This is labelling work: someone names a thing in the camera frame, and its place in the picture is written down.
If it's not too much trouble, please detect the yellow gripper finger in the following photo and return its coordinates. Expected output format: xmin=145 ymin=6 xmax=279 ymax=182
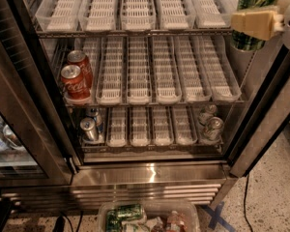
xmin=277 ymin=0 xmax=290 ymax=15
xmin=231 ymin=11 xmax=280 ymax=41

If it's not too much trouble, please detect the top shelf tray five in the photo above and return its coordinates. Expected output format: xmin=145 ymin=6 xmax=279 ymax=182
xmin=191 ymin=0 xmax=231 ymax=28

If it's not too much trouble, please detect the shelf tray five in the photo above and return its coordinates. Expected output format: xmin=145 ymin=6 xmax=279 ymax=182
xmin=174 ymin=37 xmax=211 ymax=102
xmin=172 ymin=107 xmax=197 ymax=145
xmin=191 ymin=0 xmax=231 ymax=28

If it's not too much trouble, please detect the middle shelf tray six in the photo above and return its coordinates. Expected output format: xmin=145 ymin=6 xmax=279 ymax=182
xmin=195 ymin=36 xmax=241 ymax=102

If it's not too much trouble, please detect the steel fridge door right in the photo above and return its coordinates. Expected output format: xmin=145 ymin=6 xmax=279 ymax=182
xmin=230 ymin=53 xmax=290 ymax=177

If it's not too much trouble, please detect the top shelf tray four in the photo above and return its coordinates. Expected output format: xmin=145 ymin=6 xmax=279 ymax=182
xmin=156 ymin=0 xmax=196 ymax=30

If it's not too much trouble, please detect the shelf tray four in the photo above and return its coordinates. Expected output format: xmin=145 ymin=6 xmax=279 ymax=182
xmin=151 ymin=37 xmax=182 ymax=104
xmin=152 ymin=106 xmax=173 ymax=146
xmin=156 ymin=0 xmax=196 ymax=30

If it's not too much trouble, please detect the middle shelf tray five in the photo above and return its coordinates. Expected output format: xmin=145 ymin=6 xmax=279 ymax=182
xmin=174 ymin=37 xmax=211 ymax=102

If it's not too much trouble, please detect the rear silver green can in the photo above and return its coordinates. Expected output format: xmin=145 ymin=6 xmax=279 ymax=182
xmin=198 ymin=104 xmax=218 ymax=125

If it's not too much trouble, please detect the silver green can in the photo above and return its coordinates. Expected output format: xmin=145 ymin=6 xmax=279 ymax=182
xmin=198 ymin=104 xmax=218 ymax=125
xmin=203 ymin=117 xmax=224 ymax=141

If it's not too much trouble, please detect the middle shelf tray four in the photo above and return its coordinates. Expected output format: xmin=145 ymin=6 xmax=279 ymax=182
xmin=151 ymin=37 xmax=182 ymax=104

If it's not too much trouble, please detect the front silver green can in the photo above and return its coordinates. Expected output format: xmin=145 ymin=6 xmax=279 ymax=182
xmin=203 ymin=117 xmax=224 ymax=141

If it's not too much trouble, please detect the middle shelf tray three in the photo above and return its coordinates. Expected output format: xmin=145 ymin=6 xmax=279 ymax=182
xmin=127 ymin=37 xmax=152 ymax=104

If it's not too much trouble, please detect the shelf tray three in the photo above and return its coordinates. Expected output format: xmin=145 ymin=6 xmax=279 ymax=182
xmin=127 ymin=37 xmax=152 ymax=104
xmin=120 ymin=0 xmax=156 ymax=31
xmin=130 ymin=107 xmax=150 ymax=147

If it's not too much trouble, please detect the top shelf tray three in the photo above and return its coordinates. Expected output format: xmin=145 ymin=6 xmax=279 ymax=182
xmin=120 ymin=0 xmax=156 ymax=31

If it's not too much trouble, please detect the bottom shelf tray five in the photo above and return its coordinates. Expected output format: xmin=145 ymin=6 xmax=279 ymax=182
xmin=172 ymin=107 xmax=197 ymax=145

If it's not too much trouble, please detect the bottom shelf tray four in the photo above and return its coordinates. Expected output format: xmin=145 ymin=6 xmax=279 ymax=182
xmin=152 ymin=106 xmax=173 ymax=146

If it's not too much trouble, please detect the steel fridge cabinet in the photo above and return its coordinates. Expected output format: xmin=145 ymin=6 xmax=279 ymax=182
xmin=0 ymin=0 xmax=290 ymax=211

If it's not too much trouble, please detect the bottom shelf tray three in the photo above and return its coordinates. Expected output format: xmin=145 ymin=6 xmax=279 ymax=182
xmin=130 ymin=107 xmax=150 ymax=147

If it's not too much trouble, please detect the top shelf tray two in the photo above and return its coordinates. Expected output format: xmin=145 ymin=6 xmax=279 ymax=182
xmin=78 ymin=0 xmax=118 ymax=32

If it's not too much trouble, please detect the shelf tray two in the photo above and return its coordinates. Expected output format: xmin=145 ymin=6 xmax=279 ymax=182
xmin=106 ymin=107 xmax=127 ymax=147
xmin=78 ymin=0 xmax=118 ymax=32
xmin=96 ymin=38 xmax=123 ymax=105

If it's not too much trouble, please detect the middle shelf tray two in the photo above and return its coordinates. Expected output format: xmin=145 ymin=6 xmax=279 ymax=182
xmin=96 ymin=38 xmax=123 ymax=105

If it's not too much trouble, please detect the middle shelf tray one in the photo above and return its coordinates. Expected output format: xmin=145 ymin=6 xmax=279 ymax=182
xmin=64 ymin=38 xmax=101 ymax=105

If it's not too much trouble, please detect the shelf tray one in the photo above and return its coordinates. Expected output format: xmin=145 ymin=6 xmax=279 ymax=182
xmin=36 ymin=0 xmax=82 ymax=32
xmin=64 ymin=38 xmax=101 ymax=105

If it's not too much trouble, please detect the bottom shelf tray two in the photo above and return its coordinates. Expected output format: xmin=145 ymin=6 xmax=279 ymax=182
xmin=106 ymin=107 xmax=127 ymax=147

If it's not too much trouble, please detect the rear red cola can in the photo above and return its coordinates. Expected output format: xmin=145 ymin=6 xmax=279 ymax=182
xmin=67 ymin=50 xmax=93 ymax=89

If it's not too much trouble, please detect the red cola can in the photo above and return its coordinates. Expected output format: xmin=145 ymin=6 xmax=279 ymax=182
xmin=67 ymin=50 xmax=93 ymax=89
xmin=61 ymin=65 xmax=90 ymax=100

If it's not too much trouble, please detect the rear silver blue can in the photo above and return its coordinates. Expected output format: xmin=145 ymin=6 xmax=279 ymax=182
xmin=86 ymin=108 xmax=103 ymax=133

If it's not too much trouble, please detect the silver blue can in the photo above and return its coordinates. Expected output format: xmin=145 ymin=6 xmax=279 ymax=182
xmin=86 ymin=108 xmax=103 ymax=133
xmin=80 ymin=117 xmax=99 ymax=141

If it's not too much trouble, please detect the front red cola can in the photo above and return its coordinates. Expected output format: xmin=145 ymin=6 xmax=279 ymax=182
xmin=61 ymin=65 xmax=90 ymax=100

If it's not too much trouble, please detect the front silver blue can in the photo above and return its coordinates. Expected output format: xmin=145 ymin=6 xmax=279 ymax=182
xmin=80 ymin=117 xmax=99 ymax=141

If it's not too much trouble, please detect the top shelf tray one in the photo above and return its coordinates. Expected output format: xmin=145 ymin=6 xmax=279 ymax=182
xmin=36 ymin=0 xmax=82 ymax=32

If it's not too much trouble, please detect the green can in bin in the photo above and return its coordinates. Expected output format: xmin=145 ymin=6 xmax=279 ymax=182
xmin=105 ymin=204 xmax=146 ymax=232

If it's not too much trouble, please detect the glass fridge door left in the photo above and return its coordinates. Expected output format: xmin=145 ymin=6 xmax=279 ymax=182
xmin=0 ymin=0 xmax=73 ymax=187

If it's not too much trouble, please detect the red bottle in bin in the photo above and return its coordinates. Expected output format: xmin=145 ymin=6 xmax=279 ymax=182
xmin=166 ymin=211 xmax=185 ymax=232

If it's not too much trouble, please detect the clear plastic floor bin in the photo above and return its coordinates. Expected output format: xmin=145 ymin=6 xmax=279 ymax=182
xmin=98 ymin=200 xmax=200 ymax=232

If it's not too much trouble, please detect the black floor cable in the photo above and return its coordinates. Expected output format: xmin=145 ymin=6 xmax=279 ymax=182
xmin=243 ymin=174 xmax=254 ymax=232

